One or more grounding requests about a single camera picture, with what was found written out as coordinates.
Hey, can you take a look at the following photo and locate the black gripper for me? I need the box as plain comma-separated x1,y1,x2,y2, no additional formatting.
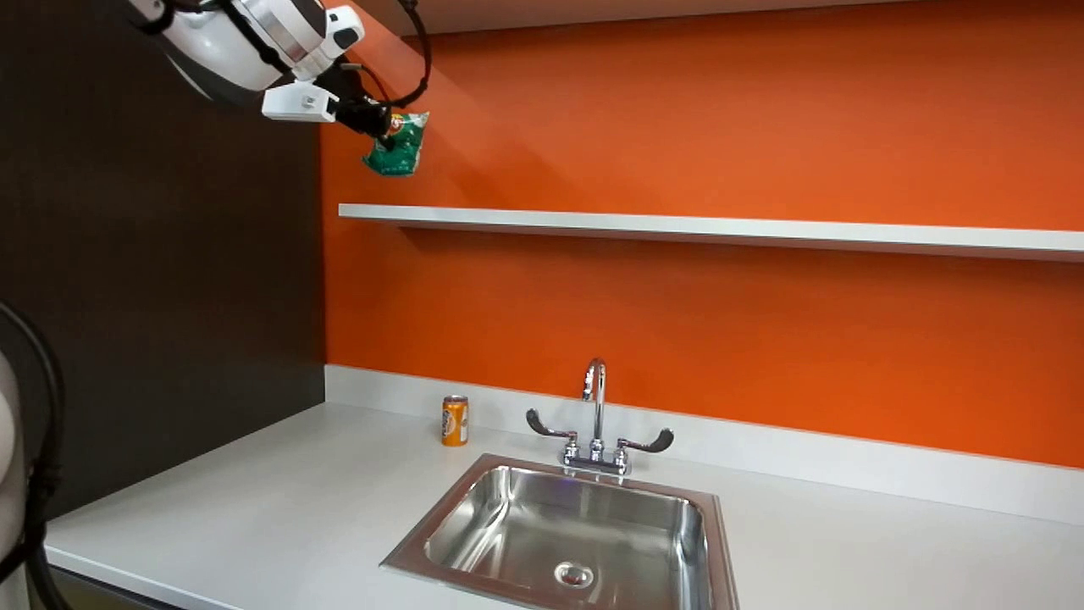
321,58,435,144

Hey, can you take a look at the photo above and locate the green chips packet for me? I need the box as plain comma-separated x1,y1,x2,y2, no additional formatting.
361,109,435,184

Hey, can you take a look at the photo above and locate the overhead cabinet underside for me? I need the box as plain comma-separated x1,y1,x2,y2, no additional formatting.
388,0,919,36

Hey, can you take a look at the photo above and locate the dark wood cabinet panel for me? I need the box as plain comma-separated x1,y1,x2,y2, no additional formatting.
0,0,333,519

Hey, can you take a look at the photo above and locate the orange soda can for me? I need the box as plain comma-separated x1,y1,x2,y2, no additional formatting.
437,390,473,449

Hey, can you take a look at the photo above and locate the stainless steel sink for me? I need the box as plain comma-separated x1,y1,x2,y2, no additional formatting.
381,449,744,610

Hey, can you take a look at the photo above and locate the thin black camera cable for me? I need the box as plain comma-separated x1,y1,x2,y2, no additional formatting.
347,0,437,111

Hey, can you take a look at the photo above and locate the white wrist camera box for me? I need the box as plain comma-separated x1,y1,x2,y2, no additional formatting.
257,80,344,126

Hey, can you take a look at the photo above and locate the white wall shelf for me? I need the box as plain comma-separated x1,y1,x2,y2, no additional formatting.
337,199,1084,266

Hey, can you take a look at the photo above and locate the chrome faucet with black handles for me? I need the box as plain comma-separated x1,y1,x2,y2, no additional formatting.
521,354,682,489

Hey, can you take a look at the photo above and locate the thick black cable bundle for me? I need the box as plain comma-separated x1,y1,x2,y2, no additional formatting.
0,297,74,610

